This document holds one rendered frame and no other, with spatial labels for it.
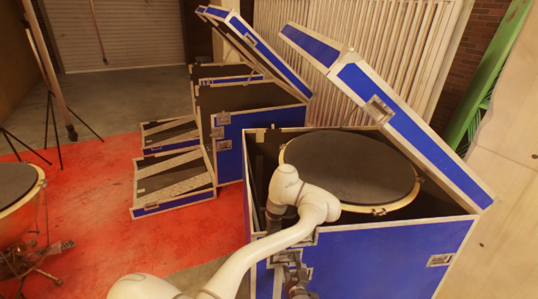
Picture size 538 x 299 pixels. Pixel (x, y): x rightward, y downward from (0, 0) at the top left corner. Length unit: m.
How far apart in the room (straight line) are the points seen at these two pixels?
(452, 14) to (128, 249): 3.38
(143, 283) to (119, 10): 7.47
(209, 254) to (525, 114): 2.22
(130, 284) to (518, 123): 1.74
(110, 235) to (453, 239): 2.55
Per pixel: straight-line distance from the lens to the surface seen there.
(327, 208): 1.02
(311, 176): 1.55
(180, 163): 3.24
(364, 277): 1.72
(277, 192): 1.04
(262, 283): 1.54
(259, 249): 0.90
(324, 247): 1.41
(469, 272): 2.20
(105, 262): 2.62
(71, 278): 2.64
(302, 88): 2.58
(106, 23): 8.03
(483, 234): 2.02
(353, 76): 0.94
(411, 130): 1.15
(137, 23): 8.04
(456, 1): 2.91
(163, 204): 2.77
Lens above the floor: 1.90
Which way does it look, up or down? 27 degrees down
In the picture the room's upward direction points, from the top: 2 degrees clockwise
